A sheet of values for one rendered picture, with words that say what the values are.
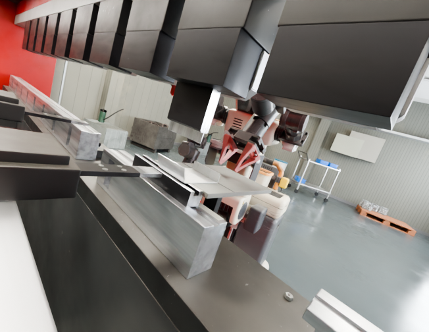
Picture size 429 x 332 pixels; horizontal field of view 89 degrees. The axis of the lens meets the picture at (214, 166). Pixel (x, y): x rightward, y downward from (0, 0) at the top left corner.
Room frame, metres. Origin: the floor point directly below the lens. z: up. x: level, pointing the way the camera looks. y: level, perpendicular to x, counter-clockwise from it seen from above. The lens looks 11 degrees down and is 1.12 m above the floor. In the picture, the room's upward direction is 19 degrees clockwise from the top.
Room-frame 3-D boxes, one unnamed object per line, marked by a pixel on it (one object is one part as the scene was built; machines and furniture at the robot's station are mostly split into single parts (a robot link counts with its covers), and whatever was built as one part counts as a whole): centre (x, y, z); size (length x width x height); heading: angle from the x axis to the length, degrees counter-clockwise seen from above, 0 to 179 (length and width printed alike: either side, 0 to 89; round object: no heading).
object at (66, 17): (0.90, 0.68, 1.26); 0.15 x 0.09 x 0.17; 51
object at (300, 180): (6.20, -2.72, 0.56); 1.15 x 0.67 x 1.12; 101
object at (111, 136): (4.47, 2.34, 0.38); 0.79 x 0.63 x 0.77; 63
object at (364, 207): (5.98, -4.92, 0.18); 1.27 x 0.87 x 0.35; 63
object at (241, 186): (0.53, -0.02, 1.00); 0.26 x 0.18 x 0.01; 141
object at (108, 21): (0.65, 0.37, 1.26); 0.15 x 0.09 x 0.17; 51
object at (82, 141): (1.20, 1.06, 0.92); 1.68 x 0.06 x 0.10; 51
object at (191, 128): (0.42, 0.08, 1.13); 0.10 x 0.02 x 0.10; 51
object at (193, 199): (0.43, 0.09, 0.98); 0.20 x 0.03 x 0.03; 51
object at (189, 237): (0.45, 0.12, 0.92); 0.39 x 0.06 x 0.10; 51
